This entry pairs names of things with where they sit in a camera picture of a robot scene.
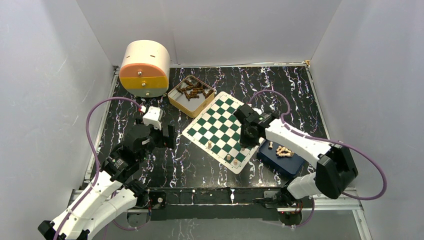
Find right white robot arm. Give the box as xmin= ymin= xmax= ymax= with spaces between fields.
xmin=233 ymin=104 xmax=358 ymax=207

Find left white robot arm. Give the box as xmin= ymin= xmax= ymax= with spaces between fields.
xmin=37 ymin=123 xmax=176 ymax=240

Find green white chess board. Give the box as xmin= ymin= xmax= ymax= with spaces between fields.
xmin=182 ymin=92 xmax=258 ymax=174

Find pile of light chess pieces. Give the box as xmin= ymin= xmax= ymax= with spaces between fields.
xmin=275 ymin=145 xmax=295 ymax=158

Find pile of dark chess pieces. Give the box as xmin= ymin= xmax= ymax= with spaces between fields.
xmin=176 ymin=80 xmax=215 ymax=101

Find dark blue tray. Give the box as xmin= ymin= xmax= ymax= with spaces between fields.
xmin=256 ymin=140 xmax=305 ymax=178

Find tan square tin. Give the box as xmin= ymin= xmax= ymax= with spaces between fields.
xmin=167 ymin=75 xmax=216 ymax=119

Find cream round drawer box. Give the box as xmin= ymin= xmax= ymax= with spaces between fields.
xmin=119 ymin=40 xmax=171 ymax=98

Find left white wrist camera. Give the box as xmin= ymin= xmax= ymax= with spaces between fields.
xmin=142 ymin=106 xmax=163 ymax=130

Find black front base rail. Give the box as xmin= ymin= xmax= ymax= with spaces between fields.
xmin=149 ymin=187 xmax=289 ymax=221

